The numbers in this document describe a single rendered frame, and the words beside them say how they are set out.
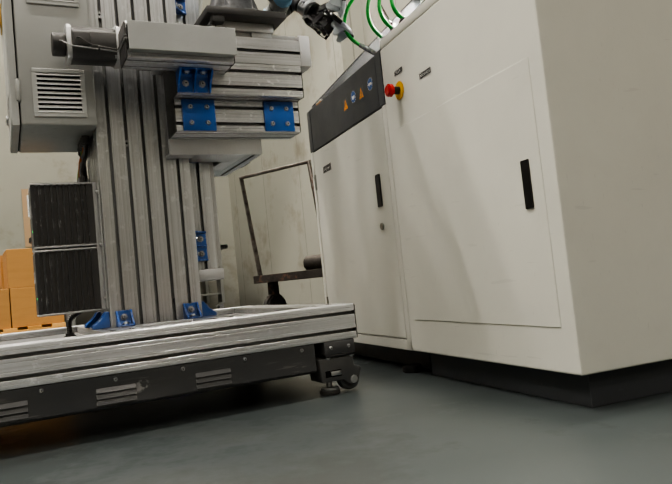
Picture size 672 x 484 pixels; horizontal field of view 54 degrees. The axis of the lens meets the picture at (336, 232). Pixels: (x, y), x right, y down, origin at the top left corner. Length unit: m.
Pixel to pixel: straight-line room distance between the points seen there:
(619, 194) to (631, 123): 0.15
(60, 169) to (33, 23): 8.12
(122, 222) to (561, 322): 1.16
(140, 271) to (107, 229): 0.14
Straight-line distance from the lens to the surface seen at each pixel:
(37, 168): 10.02
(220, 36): 1.75
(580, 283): 1.35
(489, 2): 1.55
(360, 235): 2.19
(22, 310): 6.03
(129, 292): 1.88
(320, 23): 2.59
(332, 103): 2.38
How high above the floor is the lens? 0.30
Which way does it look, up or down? 4 degrees up
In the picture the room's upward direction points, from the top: 6 degrees counter-clockwise
